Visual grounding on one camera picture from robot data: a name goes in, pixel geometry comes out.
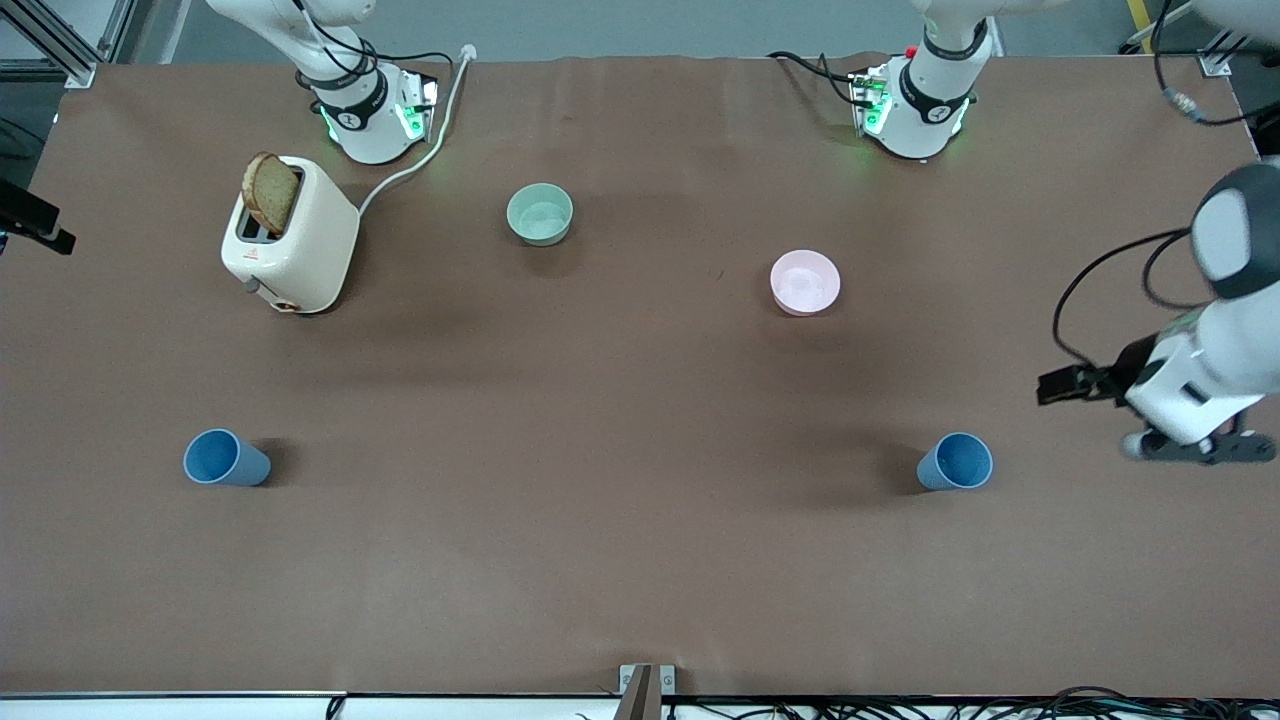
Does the blue plastic cup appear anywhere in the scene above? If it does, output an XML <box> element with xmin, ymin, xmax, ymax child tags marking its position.
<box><xmin>916</xmin><ymin>432</ymin><xmax>995</xmax><ymax>492</ymax></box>
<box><xmin>183</xmin><ymin>428</ymin><xmax>272</xmax><ymax>489</ymax></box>

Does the brown bread slice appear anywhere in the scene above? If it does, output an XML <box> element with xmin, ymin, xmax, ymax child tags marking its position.
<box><xmin>241</xmin><ymin>152</ymin><xmax>302</xmax><ymax>239</ymax></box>

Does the cream white toaster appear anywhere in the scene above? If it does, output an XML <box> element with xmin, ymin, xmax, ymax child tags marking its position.
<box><xmin>220</xmin><ymin>155</ymin><xmax>361</xmax><ymax>317</ymax></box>

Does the pink bowl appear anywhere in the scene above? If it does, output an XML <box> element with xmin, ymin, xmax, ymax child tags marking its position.
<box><xmin>770</xmin><ymin>250</ymin><xmax>842</xmax><ymax>318</ymax></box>

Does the brown table cover sheet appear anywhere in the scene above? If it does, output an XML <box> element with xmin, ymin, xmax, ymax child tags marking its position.
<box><xmin>0</xmin><ymin>52</ymin><xmax>1280</xmax><ymax>699</ymax></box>

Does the green bowl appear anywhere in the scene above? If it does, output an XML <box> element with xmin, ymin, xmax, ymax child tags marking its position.
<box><xmin>506</xmin><ymin>183</ymin><xmax>575</xmax><ymax>247</ymax></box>

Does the black left arm wrist cable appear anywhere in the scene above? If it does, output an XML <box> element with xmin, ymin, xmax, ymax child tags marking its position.
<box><xmin>1051</xmin><ymin>228</ymin><xmax>1217</xmax><ymax>367</ymax></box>

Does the aluminium frame profile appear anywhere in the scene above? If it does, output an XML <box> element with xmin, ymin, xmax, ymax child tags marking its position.
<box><xmin>0</xmin><ymin>0</ymin><xmax>136</xmax><ymax>91</ymax></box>

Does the black cable with metal connector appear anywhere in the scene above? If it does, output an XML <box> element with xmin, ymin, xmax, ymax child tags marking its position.
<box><xmin>1150</xmin><ymin>0</ymin><xmax>1280</xmax><ymax>128</ymax></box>

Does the black cable bundle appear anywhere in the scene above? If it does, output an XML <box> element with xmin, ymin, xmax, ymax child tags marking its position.
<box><xmin>660</xmin><ymin>685</ymin><xmax>1280</xmax><ymax>720</ymax></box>

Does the small aluminium corner bracket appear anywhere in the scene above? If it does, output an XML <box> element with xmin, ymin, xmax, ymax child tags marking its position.
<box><xmin>1198</xmin><ymin>30</ymin><xmax>1263</xmax><ymax>79</ymax></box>

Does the white toaster power cable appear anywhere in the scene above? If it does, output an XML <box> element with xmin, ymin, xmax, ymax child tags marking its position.
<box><xmin>357</xmin><ymin>44</ymin><xmax>477</xmax><ymax>217</ymax></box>

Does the black left arm base cable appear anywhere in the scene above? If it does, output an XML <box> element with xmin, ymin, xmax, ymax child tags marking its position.
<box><xmin>767</xmin><ymin>50</ymin><xmax>865</xmax><ymax>109</ymax></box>

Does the metal table edge bracket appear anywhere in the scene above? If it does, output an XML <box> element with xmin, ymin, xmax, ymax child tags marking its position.
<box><xmin>618</xmin><ymin>664</ymin><xmax>677</xmax><ymax>720</ymax></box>

